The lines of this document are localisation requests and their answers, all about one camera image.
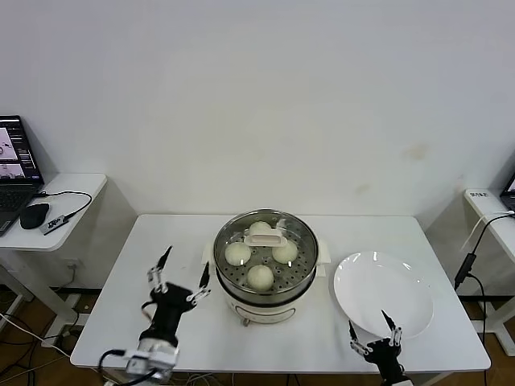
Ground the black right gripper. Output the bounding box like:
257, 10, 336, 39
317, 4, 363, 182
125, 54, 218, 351
348, 308, 408, 386

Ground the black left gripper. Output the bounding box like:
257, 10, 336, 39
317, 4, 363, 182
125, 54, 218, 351
140, 245, 213, 342

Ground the white steamed baozi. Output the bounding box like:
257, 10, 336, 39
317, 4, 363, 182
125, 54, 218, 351
272, 240, 299, 265
248, 220, 274, 242
245, 264, 275, 291
224, 242, 253, 266

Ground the round glass pot lid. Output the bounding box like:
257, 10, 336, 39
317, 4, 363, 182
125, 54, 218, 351
213, 208, 319, 295

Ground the perforated steel steamer basket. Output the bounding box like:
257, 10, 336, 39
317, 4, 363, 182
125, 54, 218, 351
200, 207, 334, 302

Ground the white round plate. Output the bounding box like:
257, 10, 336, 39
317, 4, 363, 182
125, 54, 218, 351
333, 251, 435, 341

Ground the white electric cooker pot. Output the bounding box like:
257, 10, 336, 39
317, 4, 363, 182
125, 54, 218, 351
215, 263, 329, 327

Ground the white side table with mouse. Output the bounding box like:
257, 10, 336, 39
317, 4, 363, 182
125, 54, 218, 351
0, 172, 108, 326

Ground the grey usb hub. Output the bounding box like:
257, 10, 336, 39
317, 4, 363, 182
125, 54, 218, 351
41, 216, 67, 236

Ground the white floor power strip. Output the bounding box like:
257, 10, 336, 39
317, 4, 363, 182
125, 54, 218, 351
41, 332, 72, 349

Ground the black computer mouse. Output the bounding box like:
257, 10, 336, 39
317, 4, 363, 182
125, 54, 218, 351
19, 203, 50, 230

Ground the white side table with sticker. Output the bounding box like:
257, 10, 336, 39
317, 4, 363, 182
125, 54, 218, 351
463, 187, 515, 357

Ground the black laptop with bright screen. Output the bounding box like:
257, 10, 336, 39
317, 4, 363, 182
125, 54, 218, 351
0, 114, 45, 237

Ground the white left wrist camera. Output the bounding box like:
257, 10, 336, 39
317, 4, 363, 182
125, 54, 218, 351
125, 349, 161, 374

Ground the black usb hub cable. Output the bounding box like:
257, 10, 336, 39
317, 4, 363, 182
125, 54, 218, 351
34, 191, 93, 221

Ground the white laptop cable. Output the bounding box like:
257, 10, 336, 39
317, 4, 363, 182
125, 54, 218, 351
462, 208, 513, 250

